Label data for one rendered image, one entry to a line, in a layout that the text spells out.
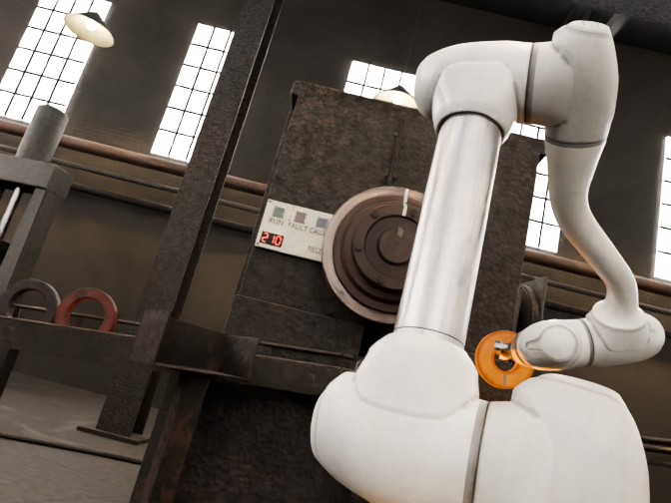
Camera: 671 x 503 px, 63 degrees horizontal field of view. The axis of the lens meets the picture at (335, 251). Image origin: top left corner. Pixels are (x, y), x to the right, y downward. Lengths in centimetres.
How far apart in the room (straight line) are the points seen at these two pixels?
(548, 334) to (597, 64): 53
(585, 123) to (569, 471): 55
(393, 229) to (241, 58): 370
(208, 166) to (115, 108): 493
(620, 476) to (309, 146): 166
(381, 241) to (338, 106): 67
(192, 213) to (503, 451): 412
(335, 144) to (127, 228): 677
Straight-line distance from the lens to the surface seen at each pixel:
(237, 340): 162
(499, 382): 156
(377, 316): 175
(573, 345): 120
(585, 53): 96
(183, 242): 455
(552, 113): 97
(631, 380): 907
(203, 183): 469
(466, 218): 81
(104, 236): 872
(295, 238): 193
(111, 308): 187
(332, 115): 215
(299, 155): 207
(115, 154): 830
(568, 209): 106
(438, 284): 76
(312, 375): 171
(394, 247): 171
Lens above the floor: 59
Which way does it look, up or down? 16 degrees up
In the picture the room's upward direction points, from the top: 14 degrees clockwise
